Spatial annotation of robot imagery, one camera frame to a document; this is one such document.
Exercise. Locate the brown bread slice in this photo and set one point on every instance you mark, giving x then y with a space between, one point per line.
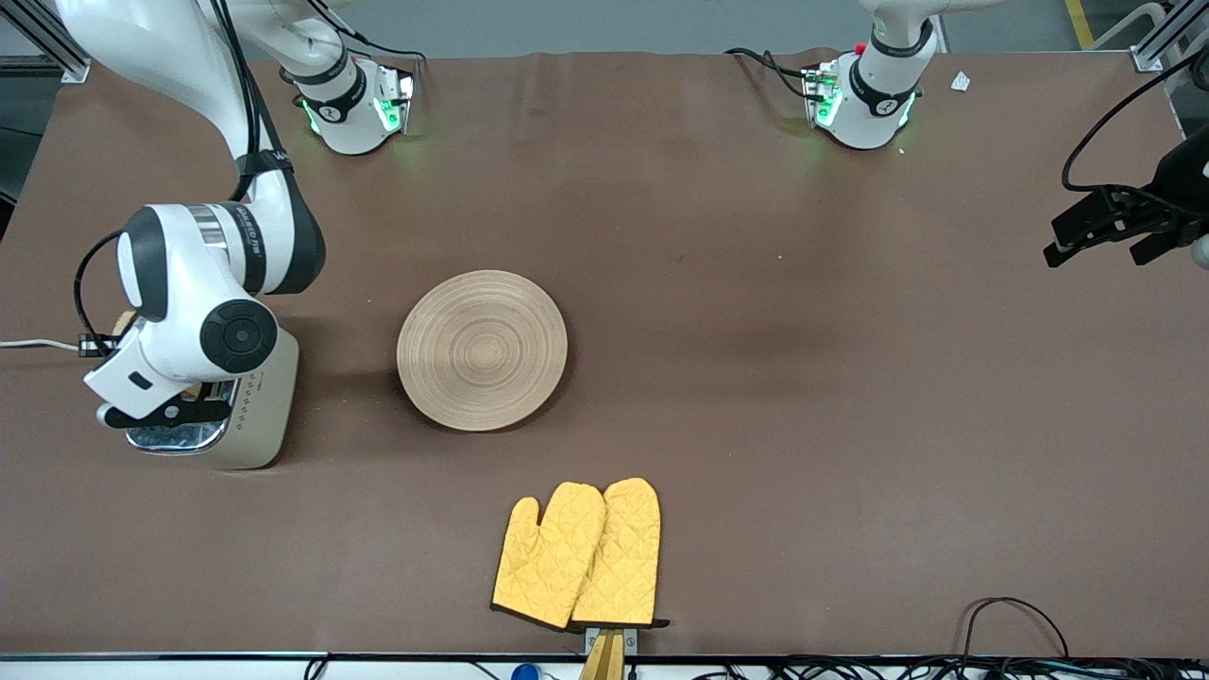
124 324

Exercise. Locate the round wooden plate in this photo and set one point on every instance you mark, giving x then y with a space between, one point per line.
482 349

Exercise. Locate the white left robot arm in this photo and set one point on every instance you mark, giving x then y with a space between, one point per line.
878 94

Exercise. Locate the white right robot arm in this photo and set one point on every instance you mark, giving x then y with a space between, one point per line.
236 335

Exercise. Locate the chrome two-slot toaster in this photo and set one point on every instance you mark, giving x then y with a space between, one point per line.
264 416

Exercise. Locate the small white paper scrap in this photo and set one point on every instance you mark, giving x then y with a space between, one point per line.
961 81

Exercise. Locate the yellow quilted oven mitt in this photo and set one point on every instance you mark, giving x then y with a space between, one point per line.
543 557
623 557

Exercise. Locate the small blue round object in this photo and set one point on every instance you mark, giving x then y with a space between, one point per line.
524 672

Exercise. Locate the aluminium frame profile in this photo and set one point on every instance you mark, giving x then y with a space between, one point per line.
1148 57
71 68

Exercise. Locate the grey metal bracket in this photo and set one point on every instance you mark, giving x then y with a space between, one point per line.
631 639

